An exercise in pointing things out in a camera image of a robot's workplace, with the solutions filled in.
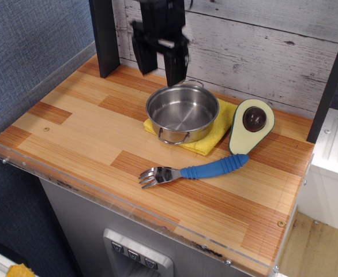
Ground clear acrylic guard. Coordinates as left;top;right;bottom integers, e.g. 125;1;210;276
0;55;313;276

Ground blue handled metal fork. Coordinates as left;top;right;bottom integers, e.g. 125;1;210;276
138;154;249;189

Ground black right post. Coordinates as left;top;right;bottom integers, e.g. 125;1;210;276
306;0;338;144

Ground yellow folded cloth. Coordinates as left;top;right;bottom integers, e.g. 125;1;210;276
143;98;239;156

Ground silver dispenser button panel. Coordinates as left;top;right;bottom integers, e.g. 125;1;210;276
103;228;174;276

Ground yellow tape piece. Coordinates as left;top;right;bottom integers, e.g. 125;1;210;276
6;264;36;277

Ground small steel pot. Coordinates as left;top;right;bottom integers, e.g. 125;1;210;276
146;80;220;145

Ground black post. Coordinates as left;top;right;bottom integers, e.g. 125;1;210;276
306;0;338;144
89;0;120;78

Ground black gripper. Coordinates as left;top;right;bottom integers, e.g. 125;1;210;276
131;1;189;87

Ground black left post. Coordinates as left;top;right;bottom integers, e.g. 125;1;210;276
89;0;120;78

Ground grey toy fridge cabinet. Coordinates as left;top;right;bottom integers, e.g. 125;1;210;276
39;177;273;277

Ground white toy sink unit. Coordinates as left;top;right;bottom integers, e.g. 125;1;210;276
298;109;338;229

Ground toy avocado half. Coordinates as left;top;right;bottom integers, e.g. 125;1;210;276
229;99;275;155

